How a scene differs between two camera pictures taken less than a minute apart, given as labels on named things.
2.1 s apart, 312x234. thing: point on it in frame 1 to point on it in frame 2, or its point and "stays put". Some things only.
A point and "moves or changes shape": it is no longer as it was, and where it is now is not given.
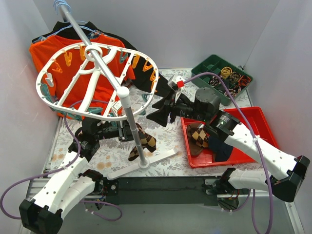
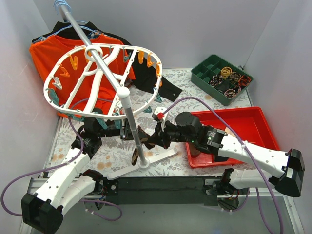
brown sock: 195,149 stays put
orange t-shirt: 82,80 stays put
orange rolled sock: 244,80 stays put
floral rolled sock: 214,81 stays put
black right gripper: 172,107 to 161,134
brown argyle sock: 146,141 moves or changes shape
